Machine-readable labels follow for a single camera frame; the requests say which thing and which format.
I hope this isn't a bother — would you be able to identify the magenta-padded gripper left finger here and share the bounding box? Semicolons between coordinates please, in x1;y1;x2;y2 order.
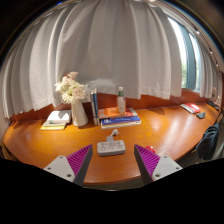
43;144;94;186

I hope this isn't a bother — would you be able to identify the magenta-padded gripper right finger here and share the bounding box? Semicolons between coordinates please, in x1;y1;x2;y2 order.
133;144;184;185

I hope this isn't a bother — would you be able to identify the yellow book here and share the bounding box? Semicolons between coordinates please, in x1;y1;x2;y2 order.
40;120;68;131

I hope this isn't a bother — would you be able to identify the dark jacket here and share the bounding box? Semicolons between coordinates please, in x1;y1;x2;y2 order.
195;122;222;161

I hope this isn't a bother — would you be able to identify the thick white book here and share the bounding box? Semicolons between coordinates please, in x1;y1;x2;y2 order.
46;110;73;125

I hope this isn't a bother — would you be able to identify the white ceramic vase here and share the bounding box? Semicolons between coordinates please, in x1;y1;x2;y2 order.
70;98;89;128

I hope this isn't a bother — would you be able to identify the flat white book under stack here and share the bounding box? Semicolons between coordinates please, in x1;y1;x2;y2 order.
100;120;142;130

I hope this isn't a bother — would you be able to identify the red book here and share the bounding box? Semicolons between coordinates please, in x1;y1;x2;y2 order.
128;107;139;118

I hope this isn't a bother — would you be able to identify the small dark grey object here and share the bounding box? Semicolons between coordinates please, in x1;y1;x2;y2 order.
195;111;207;120

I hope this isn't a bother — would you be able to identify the red and white booklet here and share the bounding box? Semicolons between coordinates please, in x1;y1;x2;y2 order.
179;102;202;115

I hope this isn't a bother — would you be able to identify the flat blue book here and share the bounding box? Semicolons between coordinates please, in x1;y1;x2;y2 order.
100;115;141;126

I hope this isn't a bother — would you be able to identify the upright grey book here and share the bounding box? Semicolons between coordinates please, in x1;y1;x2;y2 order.
89;89;96;126

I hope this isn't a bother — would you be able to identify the upright blue book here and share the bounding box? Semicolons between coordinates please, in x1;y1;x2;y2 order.
92;87;100;126

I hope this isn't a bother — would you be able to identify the orange book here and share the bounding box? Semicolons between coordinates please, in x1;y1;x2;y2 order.
98;106;133;120

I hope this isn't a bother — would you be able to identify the clear bottle with green cap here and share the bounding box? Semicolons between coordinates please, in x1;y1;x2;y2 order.
116;86;127;115

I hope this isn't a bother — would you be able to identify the window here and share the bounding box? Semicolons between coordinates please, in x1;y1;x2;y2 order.
168;16;203;93

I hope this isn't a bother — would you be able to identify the white curtain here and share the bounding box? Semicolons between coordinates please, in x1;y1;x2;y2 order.
0;0;224;121

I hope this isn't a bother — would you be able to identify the grey power strip plug cable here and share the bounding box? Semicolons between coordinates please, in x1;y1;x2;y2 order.
105;128;120;143

